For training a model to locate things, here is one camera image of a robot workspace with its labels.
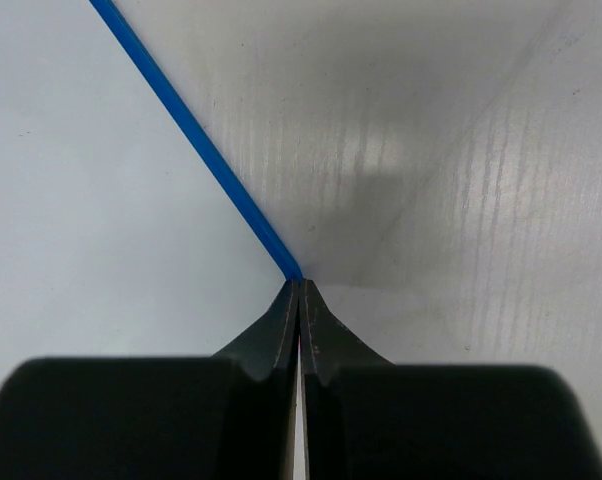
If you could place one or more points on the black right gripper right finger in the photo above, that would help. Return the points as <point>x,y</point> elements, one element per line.
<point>368,418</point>

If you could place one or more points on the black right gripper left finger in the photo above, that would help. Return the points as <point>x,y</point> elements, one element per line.
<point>229,415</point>

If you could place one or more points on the blue-framed small whiteboard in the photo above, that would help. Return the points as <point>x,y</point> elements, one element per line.
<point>115,238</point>

